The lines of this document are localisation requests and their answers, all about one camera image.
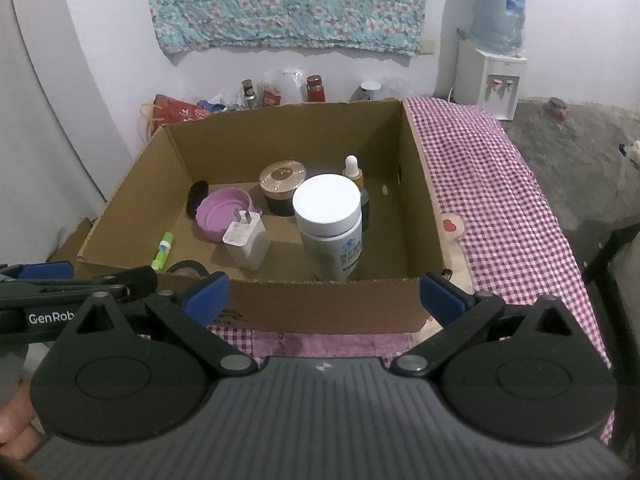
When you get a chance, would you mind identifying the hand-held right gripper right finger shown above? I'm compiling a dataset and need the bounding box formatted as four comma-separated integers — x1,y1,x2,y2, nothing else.
390,272,576,377

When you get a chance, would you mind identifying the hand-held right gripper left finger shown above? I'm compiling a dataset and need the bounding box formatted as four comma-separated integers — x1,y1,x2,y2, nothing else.
75,272,256,376

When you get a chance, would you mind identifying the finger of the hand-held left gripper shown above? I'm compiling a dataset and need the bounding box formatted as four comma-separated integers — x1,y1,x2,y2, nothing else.
0,261,76,283
0,266,158,307

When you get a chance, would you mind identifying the black tape roll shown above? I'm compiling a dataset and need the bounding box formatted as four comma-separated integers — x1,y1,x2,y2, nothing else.
167,261,211,281

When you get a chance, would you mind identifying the green glue stick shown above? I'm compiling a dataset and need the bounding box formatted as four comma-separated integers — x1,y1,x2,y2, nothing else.
151,231,174,273

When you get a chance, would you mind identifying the white charger plug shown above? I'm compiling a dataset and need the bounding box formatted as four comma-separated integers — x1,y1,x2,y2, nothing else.
222,208,272,270

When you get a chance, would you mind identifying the purple round ashtray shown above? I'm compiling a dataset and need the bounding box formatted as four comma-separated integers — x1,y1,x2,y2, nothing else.
195,187,263,243

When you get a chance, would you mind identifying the black oval case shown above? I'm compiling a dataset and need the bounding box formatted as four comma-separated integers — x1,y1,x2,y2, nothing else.
186,181,210,218

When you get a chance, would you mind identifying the brown cardboard box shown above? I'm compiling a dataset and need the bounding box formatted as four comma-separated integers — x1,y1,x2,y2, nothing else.
76,99,446,335

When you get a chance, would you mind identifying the gold lid cosmetic jar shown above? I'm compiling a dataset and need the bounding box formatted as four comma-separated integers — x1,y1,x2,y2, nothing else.
258,159,307,218

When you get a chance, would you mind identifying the green dropper bottle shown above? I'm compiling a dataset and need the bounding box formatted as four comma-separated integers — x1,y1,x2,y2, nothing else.
342,155,371,233

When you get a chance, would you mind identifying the person's left hand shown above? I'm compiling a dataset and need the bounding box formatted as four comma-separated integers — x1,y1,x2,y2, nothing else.
0,380,43,461

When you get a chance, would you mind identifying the flat cardboard piece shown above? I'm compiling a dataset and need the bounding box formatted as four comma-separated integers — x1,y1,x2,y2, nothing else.
47,217,96,263

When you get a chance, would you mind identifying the purple checkered bed sheet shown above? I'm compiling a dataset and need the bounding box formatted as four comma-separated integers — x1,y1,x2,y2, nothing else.
207,96,616,446

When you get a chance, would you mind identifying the red gift bag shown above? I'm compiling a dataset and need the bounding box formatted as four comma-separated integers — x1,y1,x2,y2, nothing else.
140,94,211,133

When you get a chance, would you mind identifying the white water dispenser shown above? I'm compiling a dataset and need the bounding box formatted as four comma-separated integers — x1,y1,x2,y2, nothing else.
455,37,528,122

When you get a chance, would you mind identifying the blue water jug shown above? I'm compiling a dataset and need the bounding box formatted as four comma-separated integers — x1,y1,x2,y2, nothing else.
467,0,531,56

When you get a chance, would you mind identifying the blue floral cloth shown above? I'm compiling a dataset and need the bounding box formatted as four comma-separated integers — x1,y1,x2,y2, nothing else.
142,0,453,57

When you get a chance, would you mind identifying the black chair frame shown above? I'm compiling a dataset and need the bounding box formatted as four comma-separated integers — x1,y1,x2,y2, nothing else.
582,225,640,311

